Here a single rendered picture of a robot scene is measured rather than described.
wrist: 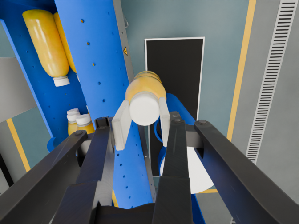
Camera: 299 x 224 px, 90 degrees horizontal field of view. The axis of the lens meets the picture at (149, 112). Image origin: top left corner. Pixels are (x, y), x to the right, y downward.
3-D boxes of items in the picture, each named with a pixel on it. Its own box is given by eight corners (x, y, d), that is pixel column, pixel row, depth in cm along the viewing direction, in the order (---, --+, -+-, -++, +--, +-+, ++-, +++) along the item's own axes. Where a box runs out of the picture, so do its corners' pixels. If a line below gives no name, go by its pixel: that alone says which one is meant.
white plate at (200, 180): (209, 131, 59) (208, 130, 60) (148, 161, 63) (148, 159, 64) (232, 178, 67) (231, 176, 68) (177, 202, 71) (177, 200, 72)
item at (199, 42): (149, 169, 192) (150, 177, 178) (144, 40, 141) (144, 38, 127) (189, 166, 193) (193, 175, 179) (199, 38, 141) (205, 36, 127)
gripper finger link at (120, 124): (124, 150, 14) (116, 151, 14) (131, 120, 20) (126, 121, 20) (119, 120, 13) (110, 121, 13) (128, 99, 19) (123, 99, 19)
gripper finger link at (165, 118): (161, 117, 13) (170, 116, 13) (158, 97, 19) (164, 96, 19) (163, 147, 14) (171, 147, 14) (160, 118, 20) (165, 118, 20)
